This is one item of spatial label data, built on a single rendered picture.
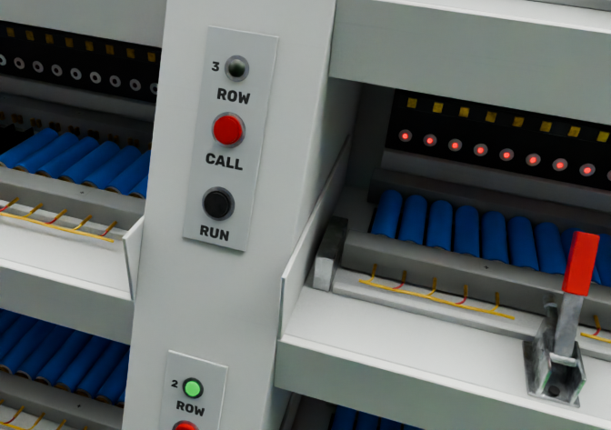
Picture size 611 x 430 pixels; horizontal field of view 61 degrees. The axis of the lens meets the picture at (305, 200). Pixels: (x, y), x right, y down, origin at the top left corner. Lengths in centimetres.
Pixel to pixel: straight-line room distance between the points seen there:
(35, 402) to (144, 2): 35
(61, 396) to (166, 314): 20
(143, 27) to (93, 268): 16
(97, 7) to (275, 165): 14
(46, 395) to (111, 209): 20
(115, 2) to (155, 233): 14
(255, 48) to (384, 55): 7
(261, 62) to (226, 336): 16
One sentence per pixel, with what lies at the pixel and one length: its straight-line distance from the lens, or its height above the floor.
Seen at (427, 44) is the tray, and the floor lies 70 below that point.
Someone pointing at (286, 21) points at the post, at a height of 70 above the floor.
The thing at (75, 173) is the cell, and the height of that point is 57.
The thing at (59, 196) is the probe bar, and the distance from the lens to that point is 42.
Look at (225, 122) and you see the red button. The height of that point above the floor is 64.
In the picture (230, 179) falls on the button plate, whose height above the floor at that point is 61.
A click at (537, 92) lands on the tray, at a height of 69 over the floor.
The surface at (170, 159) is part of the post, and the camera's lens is 32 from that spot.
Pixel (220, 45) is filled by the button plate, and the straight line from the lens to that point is 30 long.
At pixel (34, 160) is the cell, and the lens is 48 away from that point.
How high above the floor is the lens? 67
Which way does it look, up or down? 13 degrees down
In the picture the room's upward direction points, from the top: 10 degrees clockwise
